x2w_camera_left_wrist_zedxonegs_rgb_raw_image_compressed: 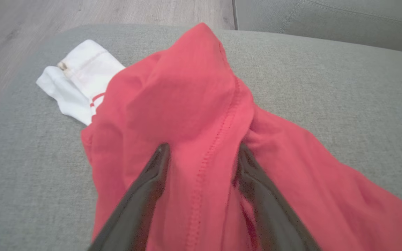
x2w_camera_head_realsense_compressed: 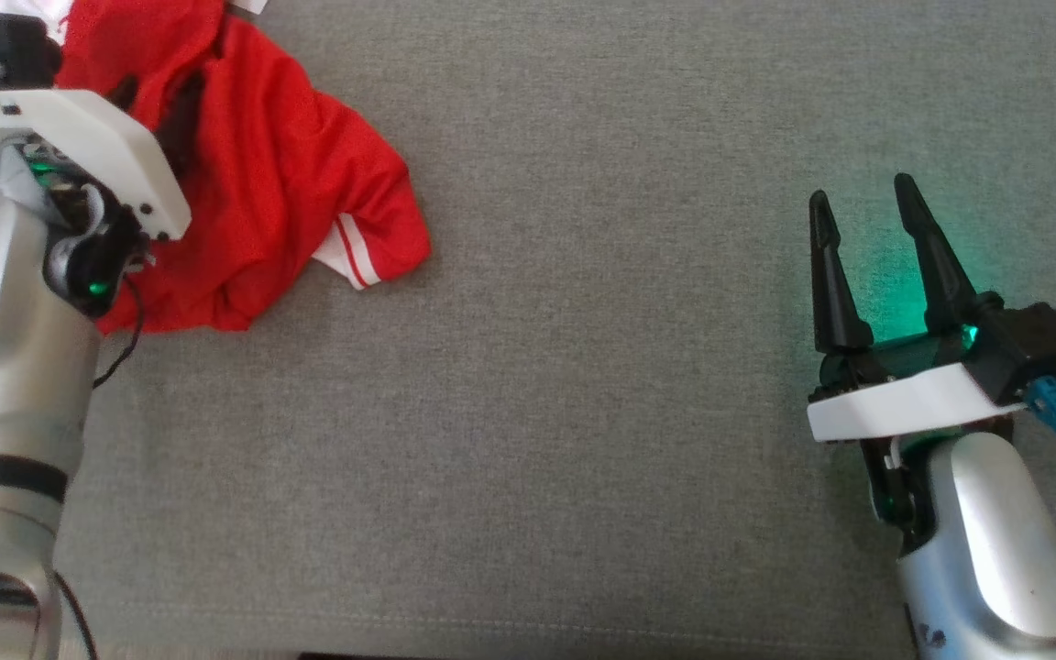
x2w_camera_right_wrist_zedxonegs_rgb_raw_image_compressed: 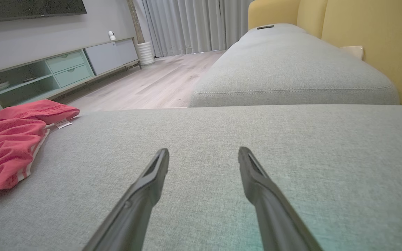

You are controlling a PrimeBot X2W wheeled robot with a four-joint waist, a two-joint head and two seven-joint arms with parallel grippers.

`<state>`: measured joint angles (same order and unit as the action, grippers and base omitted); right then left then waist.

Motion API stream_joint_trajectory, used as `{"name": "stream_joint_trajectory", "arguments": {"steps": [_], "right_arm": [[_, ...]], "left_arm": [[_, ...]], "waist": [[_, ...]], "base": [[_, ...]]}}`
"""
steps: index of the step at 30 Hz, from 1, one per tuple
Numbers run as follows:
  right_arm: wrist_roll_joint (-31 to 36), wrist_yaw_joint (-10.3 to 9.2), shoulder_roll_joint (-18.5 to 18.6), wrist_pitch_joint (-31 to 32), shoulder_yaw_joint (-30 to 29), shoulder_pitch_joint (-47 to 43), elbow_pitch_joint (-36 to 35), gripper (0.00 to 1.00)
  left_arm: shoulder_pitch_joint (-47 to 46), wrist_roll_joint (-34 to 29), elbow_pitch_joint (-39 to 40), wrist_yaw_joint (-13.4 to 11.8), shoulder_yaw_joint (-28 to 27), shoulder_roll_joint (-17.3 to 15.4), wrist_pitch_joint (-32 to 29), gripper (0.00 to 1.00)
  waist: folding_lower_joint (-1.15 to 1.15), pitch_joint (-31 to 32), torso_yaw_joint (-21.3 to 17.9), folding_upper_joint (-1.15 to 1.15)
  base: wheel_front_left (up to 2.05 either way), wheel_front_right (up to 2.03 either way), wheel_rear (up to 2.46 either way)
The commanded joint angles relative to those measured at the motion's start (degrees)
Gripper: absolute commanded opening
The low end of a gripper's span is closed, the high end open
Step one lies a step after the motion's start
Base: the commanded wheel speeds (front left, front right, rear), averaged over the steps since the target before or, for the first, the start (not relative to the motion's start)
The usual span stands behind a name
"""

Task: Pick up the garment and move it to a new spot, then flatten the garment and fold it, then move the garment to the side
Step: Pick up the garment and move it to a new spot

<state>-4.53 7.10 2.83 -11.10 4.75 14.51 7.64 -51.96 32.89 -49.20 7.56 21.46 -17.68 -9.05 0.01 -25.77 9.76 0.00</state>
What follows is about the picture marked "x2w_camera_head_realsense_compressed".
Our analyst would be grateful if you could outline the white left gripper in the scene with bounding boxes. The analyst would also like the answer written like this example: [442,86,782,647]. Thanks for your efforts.
[0,71,208,243]

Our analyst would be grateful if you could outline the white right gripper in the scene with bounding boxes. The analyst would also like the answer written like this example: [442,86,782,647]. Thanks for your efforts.
[806,172,1031,446]

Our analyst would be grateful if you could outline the red basketball jersey white sleeves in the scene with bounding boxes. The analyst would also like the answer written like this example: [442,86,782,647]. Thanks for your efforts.
[0,0,433,336]

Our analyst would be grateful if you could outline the grey fabric sofa seat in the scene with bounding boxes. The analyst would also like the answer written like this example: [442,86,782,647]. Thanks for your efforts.
[0,0,1056,660]

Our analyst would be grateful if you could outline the thin black cable loop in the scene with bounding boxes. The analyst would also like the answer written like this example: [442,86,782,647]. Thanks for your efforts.
[93,273,146,391]

